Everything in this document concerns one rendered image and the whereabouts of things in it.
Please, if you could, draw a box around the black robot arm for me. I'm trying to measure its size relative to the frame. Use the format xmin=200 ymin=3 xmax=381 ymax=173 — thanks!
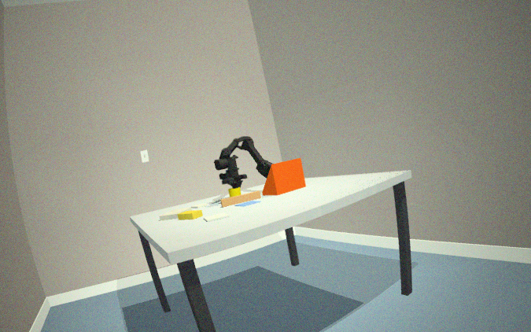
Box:
xmin=214 ymin=136 xmax=272 ymax=180

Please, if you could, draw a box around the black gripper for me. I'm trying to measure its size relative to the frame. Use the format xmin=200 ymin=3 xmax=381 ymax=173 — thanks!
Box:
xmin=222 ymin=167 xmax=247 ymax=189

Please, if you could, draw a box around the light wooden bar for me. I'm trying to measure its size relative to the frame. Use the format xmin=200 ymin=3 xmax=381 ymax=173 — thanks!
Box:
xmin=220 ymin=191 xmax=261 ymax=208

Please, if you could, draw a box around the yellow block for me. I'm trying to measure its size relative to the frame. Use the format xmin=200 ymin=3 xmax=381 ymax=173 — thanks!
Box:
xmin=178 ymin=210 xmax=203 ymax=220

